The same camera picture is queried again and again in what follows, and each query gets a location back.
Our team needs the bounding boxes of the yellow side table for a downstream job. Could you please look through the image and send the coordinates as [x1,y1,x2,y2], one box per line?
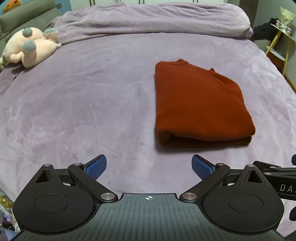
[265,22,296,93]

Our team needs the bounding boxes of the black cloth on table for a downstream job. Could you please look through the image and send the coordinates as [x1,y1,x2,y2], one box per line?
[251,18,280,41]

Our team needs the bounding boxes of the dark red knit sweater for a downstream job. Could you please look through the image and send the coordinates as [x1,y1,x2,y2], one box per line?
[155,59,255,147]

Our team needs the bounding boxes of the purple rumpled duvet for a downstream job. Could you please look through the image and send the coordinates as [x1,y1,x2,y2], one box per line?
[48,3,253,44]

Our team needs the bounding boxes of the pink plush toy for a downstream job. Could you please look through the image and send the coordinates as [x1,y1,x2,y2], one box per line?
[1,27,61,70]

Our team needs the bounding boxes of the green headboard cushion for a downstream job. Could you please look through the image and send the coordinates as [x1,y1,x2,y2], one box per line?
[1,0,62,52]

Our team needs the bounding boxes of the cream paper bag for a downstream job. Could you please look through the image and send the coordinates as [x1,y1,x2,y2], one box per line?
[280,7,295,32]

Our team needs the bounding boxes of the purple plush bed sheet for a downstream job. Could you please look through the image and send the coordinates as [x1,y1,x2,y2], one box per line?
[0,32,296,238]

